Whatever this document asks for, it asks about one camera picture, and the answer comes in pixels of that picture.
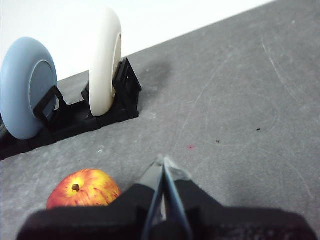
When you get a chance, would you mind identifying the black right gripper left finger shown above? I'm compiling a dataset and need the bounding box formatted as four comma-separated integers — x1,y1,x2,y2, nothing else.
16,154,166,240

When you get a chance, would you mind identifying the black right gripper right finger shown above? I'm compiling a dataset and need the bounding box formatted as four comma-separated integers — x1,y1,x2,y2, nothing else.
162,155,315,240

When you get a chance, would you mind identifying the red yellow apple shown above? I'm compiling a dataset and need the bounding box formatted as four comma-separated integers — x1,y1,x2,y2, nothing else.
46,168,123,210

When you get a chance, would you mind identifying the black plate rack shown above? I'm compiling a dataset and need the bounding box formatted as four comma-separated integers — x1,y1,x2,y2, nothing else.
0,57,143,161

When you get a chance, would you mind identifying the blue plate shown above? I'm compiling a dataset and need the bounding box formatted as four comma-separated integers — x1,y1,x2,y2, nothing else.
0,36,59,140

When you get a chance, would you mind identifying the white plate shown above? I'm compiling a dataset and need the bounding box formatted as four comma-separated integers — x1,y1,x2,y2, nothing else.
88,6,123,117

